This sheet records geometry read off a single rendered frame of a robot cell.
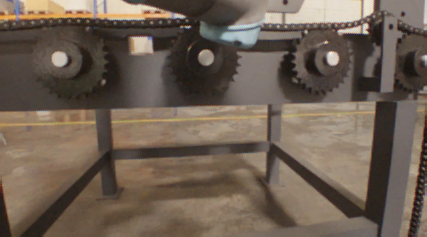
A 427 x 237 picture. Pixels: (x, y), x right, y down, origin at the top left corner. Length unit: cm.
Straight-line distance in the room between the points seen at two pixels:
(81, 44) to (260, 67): 42
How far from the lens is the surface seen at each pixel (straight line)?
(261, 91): 58
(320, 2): 1191
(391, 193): 89
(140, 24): 51
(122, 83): 56
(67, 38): 56
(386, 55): 69
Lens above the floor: 82
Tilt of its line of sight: 7 degrees down
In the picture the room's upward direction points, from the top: 1 degrees counter-clockwise
